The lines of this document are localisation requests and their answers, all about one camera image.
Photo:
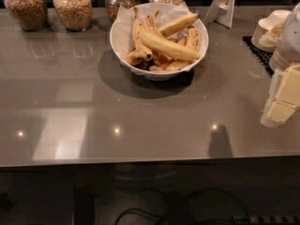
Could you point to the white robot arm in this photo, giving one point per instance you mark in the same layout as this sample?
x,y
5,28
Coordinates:
x,y
289,40

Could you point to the front paper bowl stack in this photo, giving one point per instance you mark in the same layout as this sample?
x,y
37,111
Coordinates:
x,y
279,60

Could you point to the paper bowl stack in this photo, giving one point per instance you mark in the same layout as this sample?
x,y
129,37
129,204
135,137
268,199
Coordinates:
x,y
268,30
279,60

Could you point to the back paper bowl stack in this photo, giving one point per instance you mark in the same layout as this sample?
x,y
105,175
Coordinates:
x,y
268,30

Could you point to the right spotted banana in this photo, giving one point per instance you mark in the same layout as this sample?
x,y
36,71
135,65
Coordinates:
x,y
193,38

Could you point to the spotted banana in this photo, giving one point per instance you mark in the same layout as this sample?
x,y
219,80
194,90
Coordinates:
x,y
144,51
193,38
149,22

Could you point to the bottom front banana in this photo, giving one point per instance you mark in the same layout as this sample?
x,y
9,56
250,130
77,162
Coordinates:
x,y
173,65

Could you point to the upper right yellow banana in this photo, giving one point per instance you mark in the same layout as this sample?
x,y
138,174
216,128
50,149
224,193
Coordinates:
x,y
177,24

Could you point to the large front yellow banana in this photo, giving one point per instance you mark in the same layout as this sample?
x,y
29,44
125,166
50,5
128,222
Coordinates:
x,y
163,45

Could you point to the white bowl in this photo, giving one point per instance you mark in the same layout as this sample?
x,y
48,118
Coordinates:
x,y
166,75

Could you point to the back middle spotted banana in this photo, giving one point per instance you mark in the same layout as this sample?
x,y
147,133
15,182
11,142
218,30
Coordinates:
x,y
149,22

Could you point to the small lower left banana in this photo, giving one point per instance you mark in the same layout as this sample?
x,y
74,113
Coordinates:
x,y
134,58

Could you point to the left spotted banana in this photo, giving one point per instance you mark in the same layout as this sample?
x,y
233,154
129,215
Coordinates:
x,y
144,51

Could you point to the black rubber mat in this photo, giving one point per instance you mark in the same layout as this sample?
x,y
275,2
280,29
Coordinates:
x,y
264,57

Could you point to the white sign stand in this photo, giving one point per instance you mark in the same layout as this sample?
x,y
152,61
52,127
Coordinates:
x,y
220,11

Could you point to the black power strip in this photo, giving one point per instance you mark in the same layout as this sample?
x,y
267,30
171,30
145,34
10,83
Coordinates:
x,y
260,220

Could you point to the far left glass cereal jar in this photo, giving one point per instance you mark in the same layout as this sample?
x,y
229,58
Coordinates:
x,y
30,15

